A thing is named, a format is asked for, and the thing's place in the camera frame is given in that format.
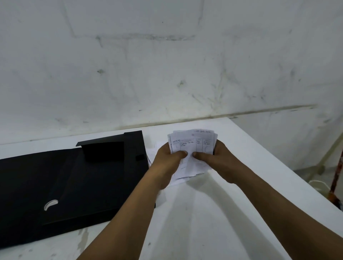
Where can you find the person's right hand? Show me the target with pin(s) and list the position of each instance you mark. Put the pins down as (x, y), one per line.
(222, 163)

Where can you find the black folder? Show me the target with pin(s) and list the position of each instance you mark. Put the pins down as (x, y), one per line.
(32, 182)

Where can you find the person's left forearm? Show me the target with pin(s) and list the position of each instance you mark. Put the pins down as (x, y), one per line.
(126, 227)

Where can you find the stack of white receipts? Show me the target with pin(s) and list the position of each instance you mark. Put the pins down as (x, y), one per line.
(191, 143)

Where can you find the beige wooden pole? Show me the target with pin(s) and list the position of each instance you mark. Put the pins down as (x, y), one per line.
(325, 158)

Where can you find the person's right forearm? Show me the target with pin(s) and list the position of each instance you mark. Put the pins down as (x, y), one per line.
(289, 214)

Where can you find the person's left hand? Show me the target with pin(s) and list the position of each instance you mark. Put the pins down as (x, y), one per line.
(163, 167)

